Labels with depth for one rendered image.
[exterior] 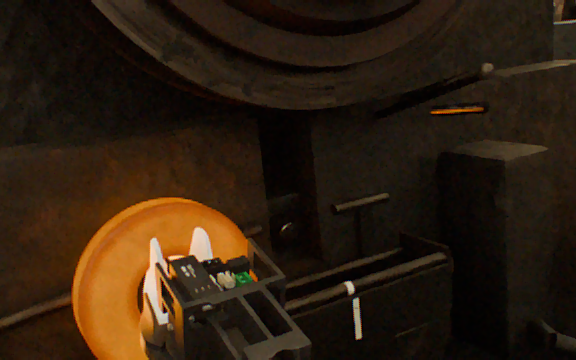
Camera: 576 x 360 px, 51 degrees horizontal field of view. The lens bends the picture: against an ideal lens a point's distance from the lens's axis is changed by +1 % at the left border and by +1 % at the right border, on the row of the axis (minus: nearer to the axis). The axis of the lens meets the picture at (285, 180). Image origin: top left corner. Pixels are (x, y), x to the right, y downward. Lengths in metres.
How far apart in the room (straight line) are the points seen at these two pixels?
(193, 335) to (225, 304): 0.03
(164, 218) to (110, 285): 0.07
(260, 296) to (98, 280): 0.16
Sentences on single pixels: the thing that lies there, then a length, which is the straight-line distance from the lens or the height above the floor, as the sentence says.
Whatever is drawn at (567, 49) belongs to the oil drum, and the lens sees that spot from 3.17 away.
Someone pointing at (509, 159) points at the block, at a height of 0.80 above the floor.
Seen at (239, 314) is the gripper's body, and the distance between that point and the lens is 0.38.
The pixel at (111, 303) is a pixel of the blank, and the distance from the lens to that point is 0.50.
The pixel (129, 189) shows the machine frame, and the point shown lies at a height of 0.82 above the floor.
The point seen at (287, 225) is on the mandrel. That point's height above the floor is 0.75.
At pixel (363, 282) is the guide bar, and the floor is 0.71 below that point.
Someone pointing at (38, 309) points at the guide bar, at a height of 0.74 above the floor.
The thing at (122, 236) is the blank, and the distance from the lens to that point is 0.49.
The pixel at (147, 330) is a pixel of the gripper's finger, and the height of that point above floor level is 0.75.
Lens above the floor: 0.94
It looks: 13 degrees down
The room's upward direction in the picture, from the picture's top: 6 degrees counter-clockwise
